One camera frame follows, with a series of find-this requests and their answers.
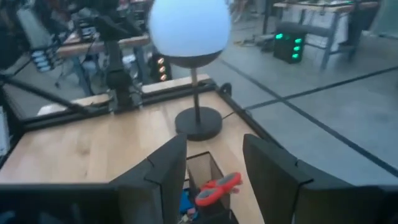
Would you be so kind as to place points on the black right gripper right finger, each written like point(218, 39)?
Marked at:
point(295, 199)

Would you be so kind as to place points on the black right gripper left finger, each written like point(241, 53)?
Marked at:
point(140, 199)

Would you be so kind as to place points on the large pink binder clip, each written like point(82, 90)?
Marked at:
point(191, 213)

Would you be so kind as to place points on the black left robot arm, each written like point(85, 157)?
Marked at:
point(116, 68)

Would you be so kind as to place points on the black mesh desk organizer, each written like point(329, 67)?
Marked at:
point(205, 169)

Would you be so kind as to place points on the computer tower with orange lights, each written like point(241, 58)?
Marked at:
point(160, 68)

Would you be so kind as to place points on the black computer tower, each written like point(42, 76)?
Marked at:
point(289, 43)

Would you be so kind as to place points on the wooden top desk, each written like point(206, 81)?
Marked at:
point(326, 7)
point(93, 46)

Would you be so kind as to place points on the white globe table lamp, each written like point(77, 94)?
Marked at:
point(189, 28)

